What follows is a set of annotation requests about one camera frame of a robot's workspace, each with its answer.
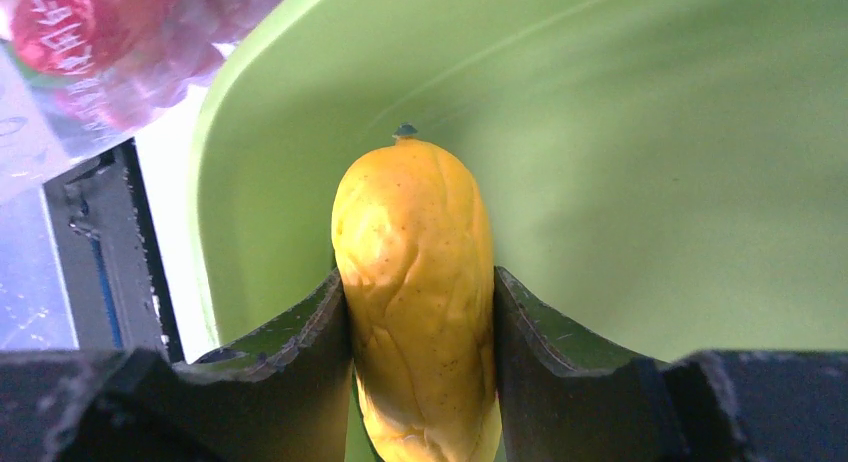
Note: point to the yellow corn cob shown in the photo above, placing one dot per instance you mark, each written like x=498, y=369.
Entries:
x=414, y=249

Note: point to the clear zip bag orange zipper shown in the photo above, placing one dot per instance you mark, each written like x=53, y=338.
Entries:
x=79, y=76

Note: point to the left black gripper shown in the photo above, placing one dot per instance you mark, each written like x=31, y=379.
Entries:
x=109, y=256

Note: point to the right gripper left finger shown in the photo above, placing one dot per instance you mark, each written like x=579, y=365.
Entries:
x=279, y=393

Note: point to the lime green plastic basin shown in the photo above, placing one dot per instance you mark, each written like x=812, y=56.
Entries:
x=670, y=174

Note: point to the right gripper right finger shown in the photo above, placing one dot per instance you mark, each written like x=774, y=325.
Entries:
x=568, y=394

